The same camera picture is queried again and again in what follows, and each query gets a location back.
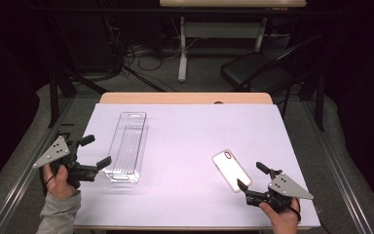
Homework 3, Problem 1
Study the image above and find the clear plastic container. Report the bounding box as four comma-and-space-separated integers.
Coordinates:
102, 111, 150, 184

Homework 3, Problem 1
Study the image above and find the person's right hand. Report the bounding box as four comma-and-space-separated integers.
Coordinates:
258, 197, 302, 234

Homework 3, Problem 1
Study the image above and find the floor cable bundle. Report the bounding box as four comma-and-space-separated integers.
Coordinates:
103, 16, 203, 86

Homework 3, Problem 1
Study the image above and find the black folding chair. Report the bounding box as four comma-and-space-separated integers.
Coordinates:
219, 32, 326, 98

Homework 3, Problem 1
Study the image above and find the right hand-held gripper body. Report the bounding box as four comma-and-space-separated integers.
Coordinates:
244, 169, 315, 215

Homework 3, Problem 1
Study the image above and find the aluminium floor rail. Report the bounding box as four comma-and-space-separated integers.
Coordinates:
0, 97, 76, 234
301, 97, 374, 234

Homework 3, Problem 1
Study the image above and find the phone case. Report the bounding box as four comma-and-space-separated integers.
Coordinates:
211, 148, 252, 193

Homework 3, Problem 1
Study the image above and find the beige table with white legs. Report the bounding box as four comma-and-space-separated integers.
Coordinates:
159, 0, 308, 83

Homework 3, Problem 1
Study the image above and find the black metal stand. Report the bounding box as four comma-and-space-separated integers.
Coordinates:
300, 72, 325, 133
47, 69, 108, 129

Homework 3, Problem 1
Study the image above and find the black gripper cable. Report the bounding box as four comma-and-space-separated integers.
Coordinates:
288, 198, 302, 224
43, 174, 58, 196

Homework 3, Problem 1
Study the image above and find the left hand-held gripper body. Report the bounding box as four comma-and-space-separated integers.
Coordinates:
32, 131, 100, 190

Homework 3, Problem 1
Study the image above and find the person's left hand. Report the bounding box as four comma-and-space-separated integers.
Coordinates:
42, 163, 81, 200

